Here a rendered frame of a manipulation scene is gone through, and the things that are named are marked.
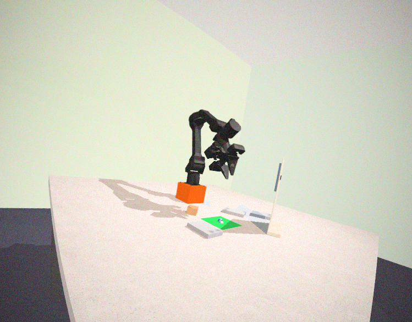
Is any green square marking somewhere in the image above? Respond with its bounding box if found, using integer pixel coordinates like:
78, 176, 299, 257
201, 216, 242, 230

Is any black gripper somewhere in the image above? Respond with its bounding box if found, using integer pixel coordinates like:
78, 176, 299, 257
209, 141, 245, 179

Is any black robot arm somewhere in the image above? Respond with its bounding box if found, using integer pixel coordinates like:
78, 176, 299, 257
185, 110, 241, 186

